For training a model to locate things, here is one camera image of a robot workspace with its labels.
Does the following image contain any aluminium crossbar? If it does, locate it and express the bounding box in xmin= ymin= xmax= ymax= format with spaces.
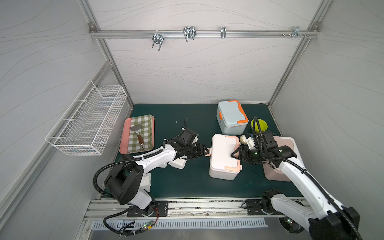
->
xmin=90 ymin=29 xmax=320 ymax=39

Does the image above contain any green bowl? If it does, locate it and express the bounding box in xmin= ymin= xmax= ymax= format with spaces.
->
xmin=251 ymin=119 xmax=268 ymax=133

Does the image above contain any green checkered cloth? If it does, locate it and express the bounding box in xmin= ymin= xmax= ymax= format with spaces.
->
xmin=127 ymin=115 xmax=153 ymax=153

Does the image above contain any spatula with wooden handle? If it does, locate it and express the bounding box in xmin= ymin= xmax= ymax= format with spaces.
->
xmin=130 ymin=124 xmax=145 ymax=149

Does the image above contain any white wire basket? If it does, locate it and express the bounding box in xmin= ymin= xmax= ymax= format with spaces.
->
xmin=45 ymin=80 xmax=127 ymax=156

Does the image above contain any pink first aid kit box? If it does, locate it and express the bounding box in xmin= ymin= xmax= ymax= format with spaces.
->
xmin=262 ymin=135 xmax=304 ymax=182

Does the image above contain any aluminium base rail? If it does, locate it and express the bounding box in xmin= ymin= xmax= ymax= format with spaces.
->
xmin=83 ymin=197 xmax=261 ymax=221

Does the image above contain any blue orange first aid kit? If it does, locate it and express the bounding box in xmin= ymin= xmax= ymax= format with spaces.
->
xmin=217 ymin=101 xmax=249 ymax=136

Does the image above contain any pink tray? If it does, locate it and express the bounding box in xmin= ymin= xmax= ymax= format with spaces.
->
xmin=120 ymin=115 xmax=155 ymax=155

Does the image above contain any white peach first aid kit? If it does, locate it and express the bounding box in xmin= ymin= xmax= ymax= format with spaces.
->
xmin=209 ymin=134 xmax=242 ymax=181

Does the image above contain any metal hook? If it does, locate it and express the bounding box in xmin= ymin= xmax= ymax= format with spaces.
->
xmin=282 ymin=27 xmax=309 ymax=39
xmin=183 ymin=27 xmax=197 ymax=42
xmin=152 ymin=33 xmax=164 ymax=51
xmin=221 ymin=27 xmax=227 ymax=39

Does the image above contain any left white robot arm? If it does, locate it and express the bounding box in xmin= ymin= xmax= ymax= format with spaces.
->
xmin=93 ymin=128 xmax=210 ymax=216

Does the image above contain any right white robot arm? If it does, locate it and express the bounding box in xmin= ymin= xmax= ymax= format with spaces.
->
xmin=231 ymin=131 xmax=362 ymax=240

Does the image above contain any white gauze packet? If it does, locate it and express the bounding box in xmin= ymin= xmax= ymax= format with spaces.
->
xmin=158 ymin=163 xmax=168 ymax=168
xmin=169 ymin=158 xmax=187 ymax=170

